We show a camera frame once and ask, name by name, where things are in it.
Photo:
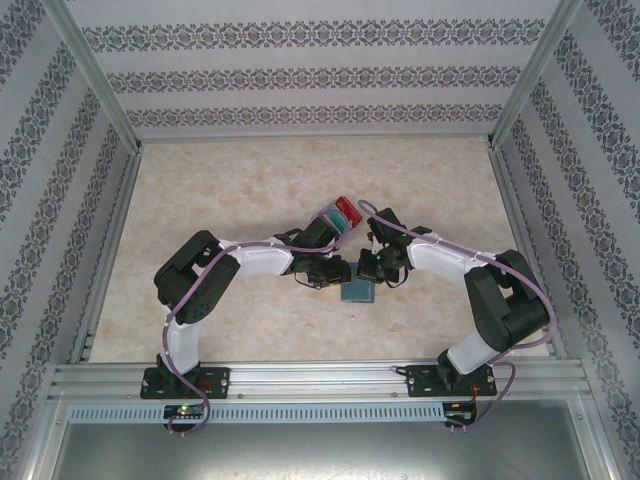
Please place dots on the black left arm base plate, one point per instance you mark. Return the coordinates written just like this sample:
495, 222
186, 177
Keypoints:
220, 382

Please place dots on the teal card stack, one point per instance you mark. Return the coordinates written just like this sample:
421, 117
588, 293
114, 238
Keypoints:
337, 220

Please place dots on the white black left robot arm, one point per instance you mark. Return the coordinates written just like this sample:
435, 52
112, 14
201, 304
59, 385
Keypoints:
195, 280

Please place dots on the steel sheet panel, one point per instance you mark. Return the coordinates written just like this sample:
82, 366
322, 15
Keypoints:
320, 450

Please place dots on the aluminium side rail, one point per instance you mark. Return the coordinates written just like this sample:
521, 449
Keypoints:
122, 200
512, 200

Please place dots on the aluminium mounting rail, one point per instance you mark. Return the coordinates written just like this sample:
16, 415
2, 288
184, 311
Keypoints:
310, 375

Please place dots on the aluminium frame post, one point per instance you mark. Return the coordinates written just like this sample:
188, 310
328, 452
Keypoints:
97, 75
530, 75

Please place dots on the blue card holder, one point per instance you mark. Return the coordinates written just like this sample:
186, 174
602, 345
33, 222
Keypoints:
359, 294

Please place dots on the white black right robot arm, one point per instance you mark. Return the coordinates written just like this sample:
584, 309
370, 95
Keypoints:
505, 310

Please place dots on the clear acrylic card box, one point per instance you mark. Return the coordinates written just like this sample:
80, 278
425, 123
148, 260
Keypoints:
345, 215

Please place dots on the red card stack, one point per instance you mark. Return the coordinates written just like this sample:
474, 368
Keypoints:
349, 209

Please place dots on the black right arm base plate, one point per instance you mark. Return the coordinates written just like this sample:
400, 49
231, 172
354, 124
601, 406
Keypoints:
420, 380

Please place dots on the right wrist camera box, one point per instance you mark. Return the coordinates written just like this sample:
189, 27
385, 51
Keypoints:
372, 240

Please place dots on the small circuit board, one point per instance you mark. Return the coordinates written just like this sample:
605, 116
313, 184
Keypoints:
460, 409
185, 411

